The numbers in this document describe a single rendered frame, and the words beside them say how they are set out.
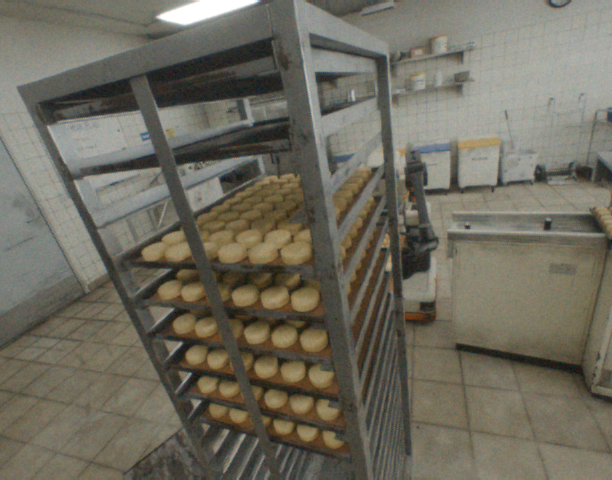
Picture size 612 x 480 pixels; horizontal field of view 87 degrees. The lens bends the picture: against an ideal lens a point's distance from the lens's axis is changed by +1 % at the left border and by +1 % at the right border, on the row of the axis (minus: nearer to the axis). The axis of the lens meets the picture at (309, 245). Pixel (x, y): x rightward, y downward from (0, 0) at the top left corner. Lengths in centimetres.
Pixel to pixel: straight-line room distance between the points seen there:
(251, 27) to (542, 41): 575
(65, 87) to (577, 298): 222
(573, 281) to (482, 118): 414
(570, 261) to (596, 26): 452
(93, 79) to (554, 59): 588
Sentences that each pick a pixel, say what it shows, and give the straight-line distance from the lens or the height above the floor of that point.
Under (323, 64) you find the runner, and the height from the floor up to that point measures 177.
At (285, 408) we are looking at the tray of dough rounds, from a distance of 78.
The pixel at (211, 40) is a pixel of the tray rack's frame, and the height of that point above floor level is 180.
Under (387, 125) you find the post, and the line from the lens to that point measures 99.
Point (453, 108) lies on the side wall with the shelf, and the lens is 591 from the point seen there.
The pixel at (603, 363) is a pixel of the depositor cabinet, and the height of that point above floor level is 29.
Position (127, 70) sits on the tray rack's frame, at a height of 180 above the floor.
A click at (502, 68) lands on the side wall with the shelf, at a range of 597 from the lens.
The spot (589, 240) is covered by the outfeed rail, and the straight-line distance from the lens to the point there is 208.
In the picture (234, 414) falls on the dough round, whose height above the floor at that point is 106.
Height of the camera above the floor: 172
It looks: 24 degrees down
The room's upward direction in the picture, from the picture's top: 11 degrees counter-clockwise
